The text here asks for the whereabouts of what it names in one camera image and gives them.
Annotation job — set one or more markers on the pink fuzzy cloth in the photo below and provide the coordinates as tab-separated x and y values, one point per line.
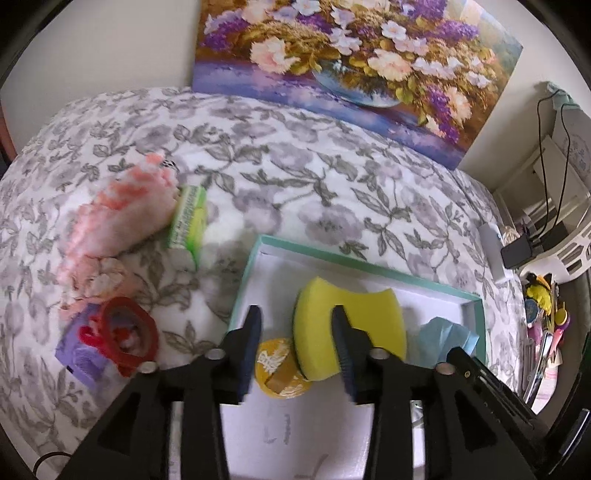
99	281

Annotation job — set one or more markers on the floral painting canvas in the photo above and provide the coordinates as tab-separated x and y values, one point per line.
351	60

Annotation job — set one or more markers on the pile of colourful toys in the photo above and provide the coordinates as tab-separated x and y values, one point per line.
547	350

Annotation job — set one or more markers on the white box with teal rim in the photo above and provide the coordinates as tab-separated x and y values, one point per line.
277	277

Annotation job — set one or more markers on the white charger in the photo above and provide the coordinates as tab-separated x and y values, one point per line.
491	251

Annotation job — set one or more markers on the yellow toy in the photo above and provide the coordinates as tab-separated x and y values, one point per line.
540	293

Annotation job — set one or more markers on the white printed bag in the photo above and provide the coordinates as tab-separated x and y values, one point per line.
575	143

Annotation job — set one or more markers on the black power adapter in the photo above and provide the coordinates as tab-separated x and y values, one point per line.
517	253

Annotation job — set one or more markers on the dark board with salmon edge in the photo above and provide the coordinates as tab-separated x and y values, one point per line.
5	134

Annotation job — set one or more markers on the white plastic rack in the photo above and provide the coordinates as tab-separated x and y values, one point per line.
565	249

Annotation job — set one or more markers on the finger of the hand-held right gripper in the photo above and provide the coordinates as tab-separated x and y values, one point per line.
498	392

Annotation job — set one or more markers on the green sponge packet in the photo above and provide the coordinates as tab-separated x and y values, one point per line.
187	221

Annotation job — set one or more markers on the purple packet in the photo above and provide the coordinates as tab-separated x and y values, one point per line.
78	357

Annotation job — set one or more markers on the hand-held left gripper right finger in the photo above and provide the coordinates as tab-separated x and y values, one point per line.
344	350

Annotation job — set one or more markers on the light blue cloth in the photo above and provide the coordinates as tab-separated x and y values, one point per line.
445	337

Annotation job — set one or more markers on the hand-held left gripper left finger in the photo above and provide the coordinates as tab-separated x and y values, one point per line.
249	350

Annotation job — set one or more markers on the mint green cloth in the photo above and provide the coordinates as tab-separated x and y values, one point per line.
561	94

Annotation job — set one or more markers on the pink white fuzzy sock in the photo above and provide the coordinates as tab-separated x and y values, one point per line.
127	217

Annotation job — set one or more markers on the grey floral blanket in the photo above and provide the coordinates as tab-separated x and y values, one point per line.
286	175

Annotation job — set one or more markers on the yellow sponge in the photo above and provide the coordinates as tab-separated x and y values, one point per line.
355	323

